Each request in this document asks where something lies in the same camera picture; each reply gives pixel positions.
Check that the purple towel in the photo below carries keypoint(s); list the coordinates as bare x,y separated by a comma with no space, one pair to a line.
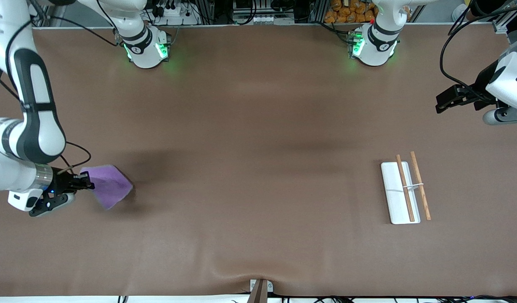
111,187

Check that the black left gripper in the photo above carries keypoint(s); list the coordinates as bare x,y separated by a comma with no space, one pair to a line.
480,89

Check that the metal camera mount clamp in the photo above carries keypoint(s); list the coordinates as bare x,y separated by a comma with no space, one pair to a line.
260,290

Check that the white rack with wooden bars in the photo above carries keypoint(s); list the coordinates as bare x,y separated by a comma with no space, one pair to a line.
397,202

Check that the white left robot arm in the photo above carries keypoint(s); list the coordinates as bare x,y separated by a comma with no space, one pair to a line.
376,50

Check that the white socket strip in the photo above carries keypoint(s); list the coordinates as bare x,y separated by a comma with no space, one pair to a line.
256,19

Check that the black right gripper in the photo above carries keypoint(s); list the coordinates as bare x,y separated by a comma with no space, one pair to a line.
62,182

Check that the orange snack bags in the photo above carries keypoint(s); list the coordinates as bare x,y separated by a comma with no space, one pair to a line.
351,12

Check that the white power strip black plugs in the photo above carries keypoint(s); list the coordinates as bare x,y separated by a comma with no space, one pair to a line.
174,11

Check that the aluminium frame profile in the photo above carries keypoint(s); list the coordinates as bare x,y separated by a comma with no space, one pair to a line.
502,26
43,12

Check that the brown table mat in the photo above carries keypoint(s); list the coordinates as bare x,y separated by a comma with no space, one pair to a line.
258,189

